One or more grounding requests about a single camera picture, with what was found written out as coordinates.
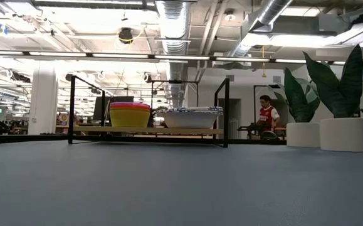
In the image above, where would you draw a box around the red plastic bowl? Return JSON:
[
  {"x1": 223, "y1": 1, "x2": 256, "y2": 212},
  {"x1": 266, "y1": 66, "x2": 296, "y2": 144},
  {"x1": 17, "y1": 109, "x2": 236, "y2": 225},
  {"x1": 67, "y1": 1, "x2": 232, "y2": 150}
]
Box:
[{"x1": 110, "y1": 104, "x2": 151, "y2": 110}]

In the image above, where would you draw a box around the yellow plastic bowl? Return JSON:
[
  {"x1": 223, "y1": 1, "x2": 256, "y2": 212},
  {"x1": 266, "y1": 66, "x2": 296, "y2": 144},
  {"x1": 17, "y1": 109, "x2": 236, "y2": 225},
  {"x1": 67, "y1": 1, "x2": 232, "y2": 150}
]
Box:
[{"x1": 110, "y1": 109, "x2": 151, "y2": 128}]

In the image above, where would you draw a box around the black background equipment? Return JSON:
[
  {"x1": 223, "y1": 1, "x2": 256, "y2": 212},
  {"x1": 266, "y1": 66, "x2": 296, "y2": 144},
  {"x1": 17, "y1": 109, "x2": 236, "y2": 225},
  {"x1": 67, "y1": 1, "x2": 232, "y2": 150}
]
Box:
[{"x1": 236, "y1": 123, "x2": 287, "y2": 141}]

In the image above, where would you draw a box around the blue grey table mat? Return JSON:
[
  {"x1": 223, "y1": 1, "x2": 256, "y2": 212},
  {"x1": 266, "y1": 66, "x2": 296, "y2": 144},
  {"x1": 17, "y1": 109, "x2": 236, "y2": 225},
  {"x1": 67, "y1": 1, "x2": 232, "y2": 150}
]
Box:
[{"x1": 0, "y1": 139, "x2": 363, "y2": 226}]

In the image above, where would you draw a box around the black background monitor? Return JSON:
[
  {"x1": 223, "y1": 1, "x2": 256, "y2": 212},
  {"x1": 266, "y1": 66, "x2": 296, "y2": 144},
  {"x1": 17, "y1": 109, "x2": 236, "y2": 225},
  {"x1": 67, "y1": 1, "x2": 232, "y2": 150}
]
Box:
[{"x1": 92, "y1": 95, "x2": 135, "y2": 122}]

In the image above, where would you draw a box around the person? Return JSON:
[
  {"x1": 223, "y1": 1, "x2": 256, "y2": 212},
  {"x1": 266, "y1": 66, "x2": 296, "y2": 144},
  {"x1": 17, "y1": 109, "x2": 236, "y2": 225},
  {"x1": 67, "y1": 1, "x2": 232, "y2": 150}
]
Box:
[{"x1": 256, "y1": 95, "x2": 281, "y2": 139}]

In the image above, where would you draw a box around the black ceiling dome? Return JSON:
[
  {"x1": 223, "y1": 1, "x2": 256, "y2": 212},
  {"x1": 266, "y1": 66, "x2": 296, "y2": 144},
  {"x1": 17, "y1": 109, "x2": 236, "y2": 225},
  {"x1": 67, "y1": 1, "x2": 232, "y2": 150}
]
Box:
[{"x1": 118, "y1": 27, "x2": 134, "y2": 44}]

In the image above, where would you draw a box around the snake plant in white pot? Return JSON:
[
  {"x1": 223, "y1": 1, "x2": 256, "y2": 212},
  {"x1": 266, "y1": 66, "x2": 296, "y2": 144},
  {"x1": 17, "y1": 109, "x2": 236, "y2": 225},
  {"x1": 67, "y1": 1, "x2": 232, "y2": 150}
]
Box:
[
  {"x1": 303, "y1": 43, "x2": 363, "y2": 153},
  {"x1": 268, "y1": 67, "x2": 322, "y2": 148}
]

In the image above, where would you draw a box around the white pillar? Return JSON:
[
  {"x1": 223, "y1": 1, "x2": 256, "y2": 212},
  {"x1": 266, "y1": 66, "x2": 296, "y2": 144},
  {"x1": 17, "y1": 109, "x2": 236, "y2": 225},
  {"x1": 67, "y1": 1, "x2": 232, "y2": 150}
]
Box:
[{"x1": 27, "y1": 61, "x2": 59, "y2": 136}]

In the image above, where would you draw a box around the wooden shelf black metal frame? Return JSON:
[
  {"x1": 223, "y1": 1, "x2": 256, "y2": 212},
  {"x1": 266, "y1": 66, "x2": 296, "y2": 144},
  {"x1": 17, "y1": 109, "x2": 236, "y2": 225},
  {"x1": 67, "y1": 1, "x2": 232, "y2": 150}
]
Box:
[{"x1": 68, "y1": 75, "x2": 231, "y2": 149}]

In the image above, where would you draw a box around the long ceiling light rail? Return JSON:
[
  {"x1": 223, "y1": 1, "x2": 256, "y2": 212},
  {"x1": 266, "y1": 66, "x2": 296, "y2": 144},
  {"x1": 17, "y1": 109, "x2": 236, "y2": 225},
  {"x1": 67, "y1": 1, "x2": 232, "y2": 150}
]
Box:
[{"x1": 0, "y1": 49, "x2": 363, "y2": 67}]

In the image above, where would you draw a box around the silver corrugated air duct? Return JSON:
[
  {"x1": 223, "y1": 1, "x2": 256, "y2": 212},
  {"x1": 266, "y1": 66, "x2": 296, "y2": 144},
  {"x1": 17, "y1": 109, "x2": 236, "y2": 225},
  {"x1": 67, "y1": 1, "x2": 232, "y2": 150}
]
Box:
[{"x1": 155, "y1": 0, "x2": 191, "y2": 107}]

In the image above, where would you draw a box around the silver smooth air duct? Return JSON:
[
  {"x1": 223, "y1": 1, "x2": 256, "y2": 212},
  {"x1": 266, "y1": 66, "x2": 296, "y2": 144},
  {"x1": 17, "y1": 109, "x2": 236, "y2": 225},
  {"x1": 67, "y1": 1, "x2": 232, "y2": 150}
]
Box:
[{"x1": 231, "y1": 0, "x2": 295, "y2": 57}]

